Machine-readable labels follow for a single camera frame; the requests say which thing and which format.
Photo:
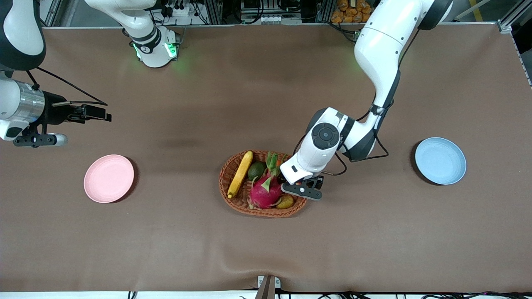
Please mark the blue round plate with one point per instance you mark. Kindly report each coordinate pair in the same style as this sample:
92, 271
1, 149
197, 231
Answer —
440, 161

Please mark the bag of orange snacks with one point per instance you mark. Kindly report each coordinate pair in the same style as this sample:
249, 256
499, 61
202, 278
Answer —
345, 12

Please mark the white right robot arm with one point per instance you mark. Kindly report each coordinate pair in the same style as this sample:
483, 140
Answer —
16, 29

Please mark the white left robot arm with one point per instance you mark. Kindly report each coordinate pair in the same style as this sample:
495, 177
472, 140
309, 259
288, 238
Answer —
378, 50

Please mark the aluminium corner frame profile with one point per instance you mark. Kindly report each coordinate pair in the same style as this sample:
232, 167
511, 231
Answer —
509, 25

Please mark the brown green kiwi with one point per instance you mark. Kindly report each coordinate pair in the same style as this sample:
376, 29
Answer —
285, 202

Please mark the brown wicker basket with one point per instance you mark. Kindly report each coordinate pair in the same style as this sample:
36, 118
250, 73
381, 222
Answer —
237, 203

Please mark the pink round plate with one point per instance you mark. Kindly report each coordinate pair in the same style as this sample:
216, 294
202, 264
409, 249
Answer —
109, 178

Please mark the green avocado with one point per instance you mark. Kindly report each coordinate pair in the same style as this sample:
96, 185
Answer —
255, 171

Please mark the white power strip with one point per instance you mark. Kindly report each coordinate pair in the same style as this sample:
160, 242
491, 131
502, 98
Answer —
183, 10

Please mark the small orange fruit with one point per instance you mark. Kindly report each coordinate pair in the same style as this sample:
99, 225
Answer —
279, 161

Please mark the pink dragon fruit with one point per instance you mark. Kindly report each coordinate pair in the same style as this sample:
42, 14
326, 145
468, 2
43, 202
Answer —
265, 191

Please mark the yellow banana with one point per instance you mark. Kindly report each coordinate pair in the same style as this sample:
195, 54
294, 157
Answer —
240, 174

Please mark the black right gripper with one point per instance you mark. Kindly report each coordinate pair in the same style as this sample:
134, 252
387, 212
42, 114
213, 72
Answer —
55, 111

